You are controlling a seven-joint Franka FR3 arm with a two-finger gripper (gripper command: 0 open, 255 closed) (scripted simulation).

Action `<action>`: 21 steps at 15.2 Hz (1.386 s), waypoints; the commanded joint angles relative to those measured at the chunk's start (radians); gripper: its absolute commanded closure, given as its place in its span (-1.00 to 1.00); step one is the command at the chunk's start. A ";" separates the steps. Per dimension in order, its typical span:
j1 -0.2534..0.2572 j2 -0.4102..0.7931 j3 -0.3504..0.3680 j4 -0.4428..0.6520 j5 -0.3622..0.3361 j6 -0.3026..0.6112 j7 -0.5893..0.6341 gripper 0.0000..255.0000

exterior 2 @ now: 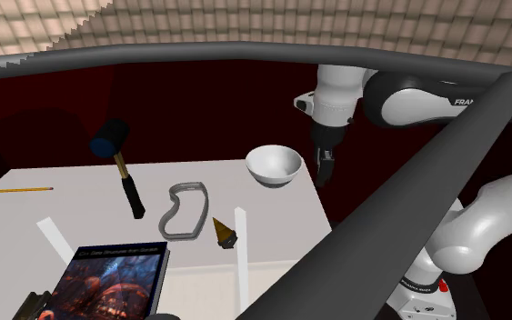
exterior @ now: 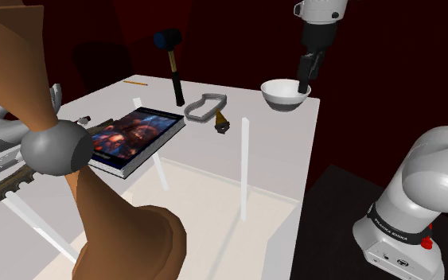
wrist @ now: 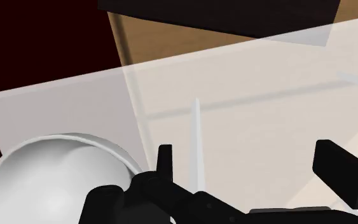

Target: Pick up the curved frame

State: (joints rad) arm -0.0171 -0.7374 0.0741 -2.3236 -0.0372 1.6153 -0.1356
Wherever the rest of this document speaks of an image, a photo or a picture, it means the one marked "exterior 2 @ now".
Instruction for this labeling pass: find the white bowl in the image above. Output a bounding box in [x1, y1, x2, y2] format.
[245, 144, 304, 189]

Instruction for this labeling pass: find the brass cone with black base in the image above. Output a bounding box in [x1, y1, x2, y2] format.
[212, 216, 239, 250]

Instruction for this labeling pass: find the white table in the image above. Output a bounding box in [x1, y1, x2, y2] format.
[0, 158, 334, 320]

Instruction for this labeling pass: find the dark book with red cover picture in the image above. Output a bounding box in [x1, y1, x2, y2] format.
[36, 240, 172, 320]

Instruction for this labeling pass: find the yellow pencil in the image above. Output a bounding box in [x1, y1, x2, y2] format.
[0, 186, 55, 194]

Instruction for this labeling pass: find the black angular object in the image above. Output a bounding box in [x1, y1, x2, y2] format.
[13, 289, 54, 320]

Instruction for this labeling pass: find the dark grey tubular frame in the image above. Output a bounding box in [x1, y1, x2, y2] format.
[0, 41, 512, 320]

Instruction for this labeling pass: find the grey curved ring-shaped cutter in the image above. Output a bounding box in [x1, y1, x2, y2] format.
[157, 181, 210, 241]

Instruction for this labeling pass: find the black mallet with wooden handle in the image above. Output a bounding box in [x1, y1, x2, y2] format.
[88, 117, 146, 221]

